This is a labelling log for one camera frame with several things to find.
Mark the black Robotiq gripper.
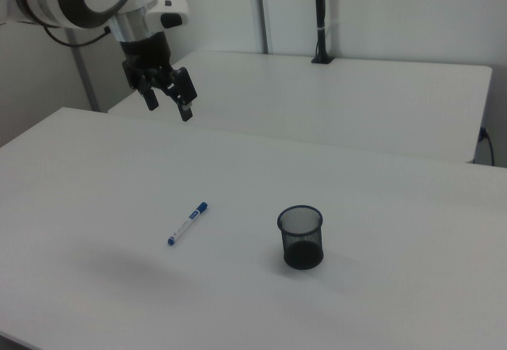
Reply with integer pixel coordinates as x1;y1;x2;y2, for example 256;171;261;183
118;32;199;123

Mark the blue and white marker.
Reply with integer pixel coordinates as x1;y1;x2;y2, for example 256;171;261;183
166;201;210;247

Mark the white side table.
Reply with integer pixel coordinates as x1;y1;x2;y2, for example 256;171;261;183
107;50;494;165

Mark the black mesh pen cup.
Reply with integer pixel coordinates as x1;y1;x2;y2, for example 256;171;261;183
276;205;324;271

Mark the grey wall profile post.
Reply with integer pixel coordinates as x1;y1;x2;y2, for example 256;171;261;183
253;0;275;55
66;29;101;112

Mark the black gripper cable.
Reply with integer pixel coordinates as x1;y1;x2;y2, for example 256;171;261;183
42;25;112;48

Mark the blue and black cable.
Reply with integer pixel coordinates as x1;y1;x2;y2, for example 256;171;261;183
478;127;496;165

